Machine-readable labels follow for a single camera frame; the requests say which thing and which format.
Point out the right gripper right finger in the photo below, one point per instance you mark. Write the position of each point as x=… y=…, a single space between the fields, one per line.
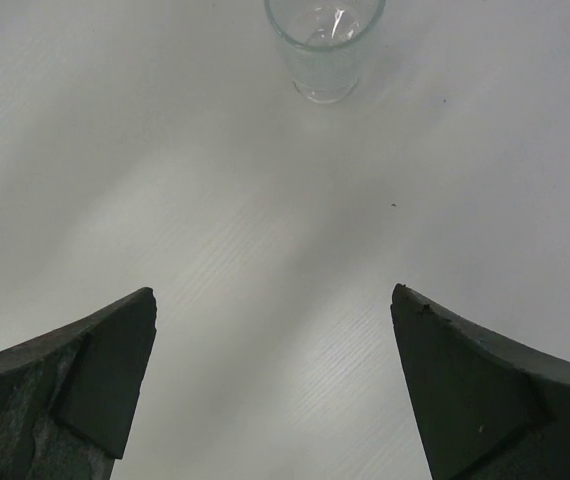
x=486 y=406

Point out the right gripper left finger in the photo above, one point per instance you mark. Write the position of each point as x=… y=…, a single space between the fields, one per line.
x=68 y=397

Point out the clear patterned wine glass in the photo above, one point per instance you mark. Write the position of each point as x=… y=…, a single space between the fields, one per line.
x=325 y=45

